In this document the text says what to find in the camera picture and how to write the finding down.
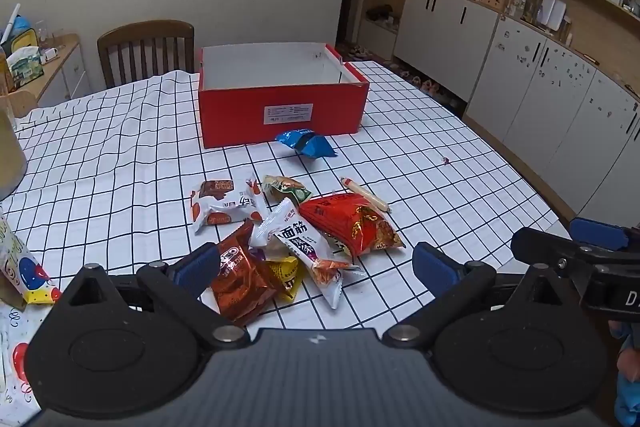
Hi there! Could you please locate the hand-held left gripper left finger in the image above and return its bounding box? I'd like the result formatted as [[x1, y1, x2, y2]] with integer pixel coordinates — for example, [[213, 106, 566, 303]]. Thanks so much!
[[57, 243, 251, 349]]

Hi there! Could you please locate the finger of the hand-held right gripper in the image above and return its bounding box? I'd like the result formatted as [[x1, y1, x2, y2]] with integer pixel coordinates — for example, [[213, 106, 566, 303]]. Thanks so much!
[[570, 217, 640, 254], [510, 227, 598, 288]]

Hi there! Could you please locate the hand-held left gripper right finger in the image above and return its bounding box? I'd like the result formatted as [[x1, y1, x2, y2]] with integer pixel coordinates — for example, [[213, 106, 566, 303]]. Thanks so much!
[[382, 241, 586, 350]]

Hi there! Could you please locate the orange-brown cookie packet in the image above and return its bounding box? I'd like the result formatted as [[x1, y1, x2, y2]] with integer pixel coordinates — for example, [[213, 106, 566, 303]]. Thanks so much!
[[209, 219, 286, 328]]

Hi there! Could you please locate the white and brown cake packet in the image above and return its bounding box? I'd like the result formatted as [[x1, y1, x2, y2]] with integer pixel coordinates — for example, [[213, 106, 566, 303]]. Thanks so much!
[[190, 178, 271, 235]]

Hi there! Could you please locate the large red snack packet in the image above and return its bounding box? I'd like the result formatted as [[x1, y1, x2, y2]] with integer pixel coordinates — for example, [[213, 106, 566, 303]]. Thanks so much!
[[298, 193, 407, 258]]

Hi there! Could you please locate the white gluten strip packet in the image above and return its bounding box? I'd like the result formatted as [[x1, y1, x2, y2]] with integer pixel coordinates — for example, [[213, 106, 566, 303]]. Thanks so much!
[[249, 198, 366, 310]]

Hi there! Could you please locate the red cardboard box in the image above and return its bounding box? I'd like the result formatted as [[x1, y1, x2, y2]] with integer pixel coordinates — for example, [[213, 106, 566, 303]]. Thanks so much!
[[197, 42, 371, 150]]

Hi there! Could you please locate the blue snack packet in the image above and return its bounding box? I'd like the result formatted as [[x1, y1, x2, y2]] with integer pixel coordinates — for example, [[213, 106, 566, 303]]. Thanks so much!
[[275, 128, 338, 158]]

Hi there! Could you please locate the person's right forearm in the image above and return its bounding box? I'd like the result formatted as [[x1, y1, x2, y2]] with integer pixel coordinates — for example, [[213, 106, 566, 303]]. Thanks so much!
[[607, 319, 640, 427]]

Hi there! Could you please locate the sausage stick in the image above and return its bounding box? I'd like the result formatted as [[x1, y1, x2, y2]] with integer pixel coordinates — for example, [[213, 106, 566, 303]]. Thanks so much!
[[340, 177, 391, 212]]

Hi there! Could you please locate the green and yellow snack packet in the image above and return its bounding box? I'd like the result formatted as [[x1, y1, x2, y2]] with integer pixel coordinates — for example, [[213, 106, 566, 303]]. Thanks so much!
[[262, 175, 313, 208]]

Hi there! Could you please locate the checkered white tablecloth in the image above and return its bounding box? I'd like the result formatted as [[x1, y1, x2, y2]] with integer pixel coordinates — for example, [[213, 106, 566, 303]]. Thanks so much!
[[0, 59, 573, 343]]

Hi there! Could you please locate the white base cabinet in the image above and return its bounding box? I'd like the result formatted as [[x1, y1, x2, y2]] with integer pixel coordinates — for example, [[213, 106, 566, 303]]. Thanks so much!
[[392, 0, 640, 228]]

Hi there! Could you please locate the balloon print gift bag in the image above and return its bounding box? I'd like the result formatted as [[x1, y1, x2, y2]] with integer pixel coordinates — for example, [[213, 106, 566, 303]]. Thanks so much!
[[0, 212, 63, 308]]

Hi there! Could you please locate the row of shoes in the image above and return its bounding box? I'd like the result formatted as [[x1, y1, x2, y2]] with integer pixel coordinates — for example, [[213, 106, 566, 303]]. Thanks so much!
[[345, 42, 466, 108]]

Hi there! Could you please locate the balloon print sheet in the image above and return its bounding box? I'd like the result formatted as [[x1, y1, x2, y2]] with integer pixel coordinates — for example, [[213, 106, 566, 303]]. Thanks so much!
[[0, 302, 43, 427]]

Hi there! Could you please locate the white flat container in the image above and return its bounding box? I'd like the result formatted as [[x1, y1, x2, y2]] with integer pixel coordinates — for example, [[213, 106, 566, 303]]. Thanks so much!
[[540, 0, 567, 28]]

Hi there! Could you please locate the wooden side cabinet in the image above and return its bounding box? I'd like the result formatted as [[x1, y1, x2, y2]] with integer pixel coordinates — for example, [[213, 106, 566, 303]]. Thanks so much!
[[20, 33, 93, 108]]

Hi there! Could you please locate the light wooden chair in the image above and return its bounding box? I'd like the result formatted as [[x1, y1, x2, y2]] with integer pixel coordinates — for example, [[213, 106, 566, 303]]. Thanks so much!
[[10, 89, 40, 118]]

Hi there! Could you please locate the dark wooden chair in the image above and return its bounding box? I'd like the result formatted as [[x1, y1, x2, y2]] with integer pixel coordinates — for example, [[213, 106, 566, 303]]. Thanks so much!
[[96, 20, 196, 90]]

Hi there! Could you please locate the green tissue box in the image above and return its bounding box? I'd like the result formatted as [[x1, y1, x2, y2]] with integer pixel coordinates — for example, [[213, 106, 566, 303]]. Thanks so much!
[[6, 48, 46, 88]]

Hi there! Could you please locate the yellow container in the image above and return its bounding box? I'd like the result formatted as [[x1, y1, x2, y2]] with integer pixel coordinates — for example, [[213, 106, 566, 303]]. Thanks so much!
[[0, 29, 38, 52]]

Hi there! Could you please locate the white stick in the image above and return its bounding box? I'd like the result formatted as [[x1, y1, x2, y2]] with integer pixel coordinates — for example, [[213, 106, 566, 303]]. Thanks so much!
[[0, 3, 22, 45]]

